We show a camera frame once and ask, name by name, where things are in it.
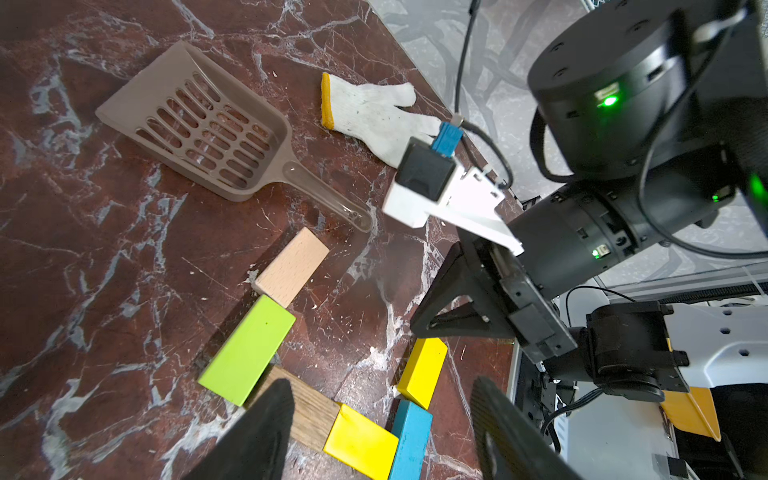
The teal block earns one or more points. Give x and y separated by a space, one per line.
412 426

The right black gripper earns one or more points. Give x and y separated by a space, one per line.
482 290

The yellow block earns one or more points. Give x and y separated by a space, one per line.
422 371
361 444

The brown slotted wooden tray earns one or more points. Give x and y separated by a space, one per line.
206 125

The yellow block front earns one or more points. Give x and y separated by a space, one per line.
361 444

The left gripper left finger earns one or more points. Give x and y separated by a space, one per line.
256 446

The tan wooden block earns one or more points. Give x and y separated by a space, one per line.
314 415
286 275

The light green block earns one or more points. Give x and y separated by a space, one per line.
237 367

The white glove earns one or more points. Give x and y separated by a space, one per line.
375 115

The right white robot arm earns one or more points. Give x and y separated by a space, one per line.
659 109

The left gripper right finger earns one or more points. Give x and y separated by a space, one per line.
507 444

